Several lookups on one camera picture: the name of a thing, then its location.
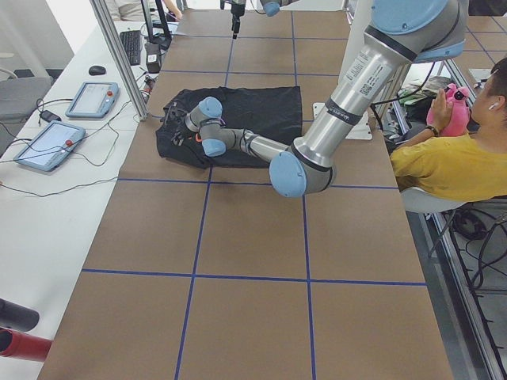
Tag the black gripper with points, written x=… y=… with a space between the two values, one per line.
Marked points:
x=238 y=9
x=177 y=127

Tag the black computer mouse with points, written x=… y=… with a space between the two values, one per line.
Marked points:
x=96 y=70

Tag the black monitor stand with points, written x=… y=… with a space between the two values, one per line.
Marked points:
x=157 y=31

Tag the blue teach pendant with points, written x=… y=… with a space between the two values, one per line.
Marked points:
x=93 y=100
x=51 y=147

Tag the pink plush toy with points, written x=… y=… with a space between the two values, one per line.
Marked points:
x=460 y=117

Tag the red and black tube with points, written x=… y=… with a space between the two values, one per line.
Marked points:
x=16 y=321

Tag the black graphic t-shirt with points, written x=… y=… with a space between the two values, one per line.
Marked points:
x=275 y=113

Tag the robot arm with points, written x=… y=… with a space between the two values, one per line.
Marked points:
x=398 y=33
x=271 y=8

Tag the black power adapter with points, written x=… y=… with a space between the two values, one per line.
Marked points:
x=49 y=116

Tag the black keyboard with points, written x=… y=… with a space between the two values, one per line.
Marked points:
x=131 y=42

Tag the near blue teach pendant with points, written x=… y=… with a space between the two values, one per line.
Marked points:
x=51 y=147

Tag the far blue teach pendant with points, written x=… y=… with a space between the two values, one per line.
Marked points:
x=93 y=100

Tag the grey aluminium frame post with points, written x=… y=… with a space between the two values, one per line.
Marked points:
x=119 y=56

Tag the person in yellow shirt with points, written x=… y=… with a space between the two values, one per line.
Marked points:
x=466 y=168

